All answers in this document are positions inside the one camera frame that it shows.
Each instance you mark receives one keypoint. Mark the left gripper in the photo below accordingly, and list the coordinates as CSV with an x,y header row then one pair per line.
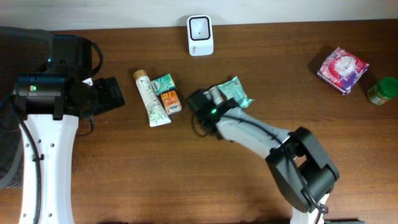
x,y
102,104

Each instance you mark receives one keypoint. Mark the teal wet wipes pack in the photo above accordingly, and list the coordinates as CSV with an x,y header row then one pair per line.
x,y
233,89

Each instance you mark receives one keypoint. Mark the orange tissue pack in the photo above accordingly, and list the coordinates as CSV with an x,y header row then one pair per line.
x,y
171,102

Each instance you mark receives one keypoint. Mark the white bamboo print tube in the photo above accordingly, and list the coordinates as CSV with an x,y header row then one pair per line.
x,y
156,112

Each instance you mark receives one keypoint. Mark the teal blue tissue pack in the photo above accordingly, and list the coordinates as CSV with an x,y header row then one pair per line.
x,y
163,84

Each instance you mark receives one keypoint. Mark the red purple tissue package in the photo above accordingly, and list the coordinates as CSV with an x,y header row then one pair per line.
x,y
342,70

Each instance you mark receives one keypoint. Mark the green lid jar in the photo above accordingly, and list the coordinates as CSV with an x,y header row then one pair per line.
x,y
383,91

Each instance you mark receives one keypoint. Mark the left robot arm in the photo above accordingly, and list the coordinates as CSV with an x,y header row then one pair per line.
x,y
48,106

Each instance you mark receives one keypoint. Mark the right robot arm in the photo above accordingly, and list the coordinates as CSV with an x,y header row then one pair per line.
x,y
303,171

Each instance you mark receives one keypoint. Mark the grey plastic mesh basket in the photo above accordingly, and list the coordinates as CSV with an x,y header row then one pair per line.
x,y
22,51

